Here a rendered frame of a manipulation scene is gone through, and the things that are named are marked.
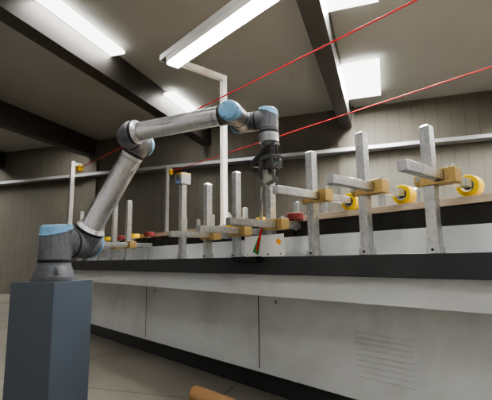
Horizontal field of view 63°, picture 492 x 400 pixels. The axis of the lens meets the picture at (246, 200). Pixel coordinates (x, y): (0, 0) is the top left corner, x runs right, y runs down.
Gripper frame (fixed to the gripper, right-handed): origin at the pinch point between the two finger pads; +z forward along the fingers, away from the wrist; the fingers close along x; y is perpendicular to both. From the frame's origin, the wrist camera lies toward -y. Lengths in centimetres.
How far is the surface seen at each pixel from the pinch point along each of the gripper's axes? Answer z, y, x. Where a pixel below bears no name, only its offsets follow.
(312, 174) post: -3.5, 21.3, 6.2
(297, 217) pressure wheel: 12.2, 2.0, 18.3
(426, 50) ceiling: -234, -83, 377
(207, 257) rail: 30, -53, 6
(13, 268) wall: 44, -924, 95
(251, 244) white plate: 24.3, -16.9, 5.4
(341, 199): 6.5, 25.0, 20.9
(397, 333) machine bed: 61, 43, 28
